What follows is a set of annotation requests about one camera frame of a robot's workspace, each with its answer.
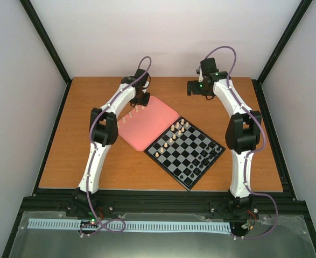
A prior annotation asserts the black aluminium frame base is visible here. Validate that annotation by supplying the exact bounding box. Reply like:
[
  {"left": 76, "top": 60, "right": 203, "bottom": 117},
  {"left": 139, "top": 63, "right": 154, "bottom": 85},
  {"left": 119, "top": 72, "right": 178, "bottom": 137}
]
[{"left": 1, "top": 188, "right": 316, "bottom": 258}]

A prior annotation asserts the pink plastic tray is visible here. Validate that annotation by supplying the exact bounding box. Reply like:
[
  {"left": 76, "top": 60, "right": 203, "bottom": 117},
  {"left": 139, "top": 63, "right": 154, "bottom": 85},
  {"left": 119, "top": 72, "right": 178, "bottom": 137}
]
[{"left": 118, "top": 96, "right": 179, "bottom": 151}]

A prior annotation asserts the light blue cable duct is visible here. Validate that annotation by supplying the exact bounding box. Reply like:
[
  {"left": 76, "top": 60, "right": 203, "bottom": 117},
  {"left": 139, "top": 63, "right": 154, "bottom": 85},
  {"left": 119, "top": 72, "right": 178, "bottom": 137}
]
[{"left": 27, "top": 218, "right": 231, "bottom": 234}]

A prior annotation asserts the black white chess board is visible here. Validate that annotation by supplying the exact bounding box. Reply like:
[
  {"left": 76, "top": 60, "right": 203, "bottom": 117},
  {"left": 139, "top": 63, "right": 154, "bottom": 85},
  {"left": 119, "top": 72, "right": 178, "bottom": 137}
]
[{"left": 144, "top": 117, "right": 226, "bottom": 191}]

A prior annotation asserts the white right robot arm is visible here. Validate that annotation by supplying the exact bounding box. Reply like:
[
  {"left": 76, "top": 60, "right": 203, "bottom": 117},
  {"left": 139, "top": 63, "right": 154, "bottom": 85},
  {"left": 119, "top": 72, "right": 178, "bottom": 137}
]
[{"left": 187, "top": 69, "right": 266, "bottom": 198}]

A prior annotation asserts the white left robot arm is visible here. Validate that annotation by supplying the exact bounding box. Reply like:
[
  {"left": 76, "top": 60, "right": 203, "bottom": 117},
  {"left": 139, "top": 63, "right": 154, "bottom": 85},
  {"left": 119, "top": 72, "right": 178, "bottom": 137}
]
[{"left": 78, "top": 75, "right": 150, "bottom": 195}]

